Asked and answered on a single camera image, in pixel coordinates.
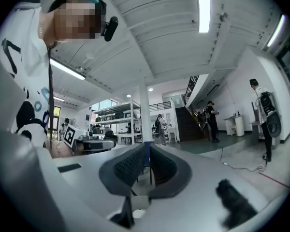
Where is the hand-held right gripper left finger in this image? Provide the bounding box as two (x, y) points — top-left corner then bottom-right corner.
(98, 143), (146, 197)

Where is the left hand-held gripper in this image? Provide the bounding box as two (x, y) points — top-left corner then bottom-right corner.
(62, 123), (115, 152)

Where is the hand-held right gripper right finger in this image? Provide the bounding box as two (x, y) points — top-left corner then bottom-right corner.
(149, 143), (193, 200)

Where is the person's left forearm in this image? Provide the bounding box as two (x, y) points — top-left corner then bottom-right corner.
(49, 140), (76, 159)

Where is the dark blue chair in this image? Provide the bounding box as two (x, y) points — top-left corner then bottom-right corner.
(135, 141), (153, 186)

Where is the dark staircase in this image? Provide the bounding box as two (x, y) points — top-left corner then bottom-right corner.
(175, 105), (210, 143)

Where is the white pillar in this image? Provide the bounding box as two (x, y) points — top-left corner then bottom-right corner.
(138, 77), (152, 144)

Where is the black balcony railing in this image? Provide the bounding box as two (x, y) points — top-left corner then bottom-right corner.
(148, 101), (172, 112)

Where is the white side table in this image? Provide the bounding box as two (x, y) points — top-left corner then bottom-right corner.
(224, 116), (240, 130)

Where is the black stair railing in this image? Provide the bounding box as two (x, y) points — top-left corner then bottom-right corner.
(183, 74), (200, 104)

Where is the grey cabinet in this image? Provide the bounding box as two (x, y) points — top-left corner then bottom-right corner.
(250, 101), (265, 146)

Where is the red floor tape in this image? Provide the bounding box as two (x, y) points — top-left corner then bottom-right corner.
(258, 172), (290, 190)

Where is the white printed t-shirt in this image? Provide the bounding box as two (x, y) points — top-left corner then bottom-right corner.
(0, 1), (54, 149)

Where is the person's head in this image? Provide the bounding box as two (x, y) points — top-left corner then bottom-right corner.
(42, 0), (107, 45)

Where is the black head camera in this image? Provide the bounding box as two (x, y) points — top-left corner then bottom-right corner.
(101, 16), (119, 43)

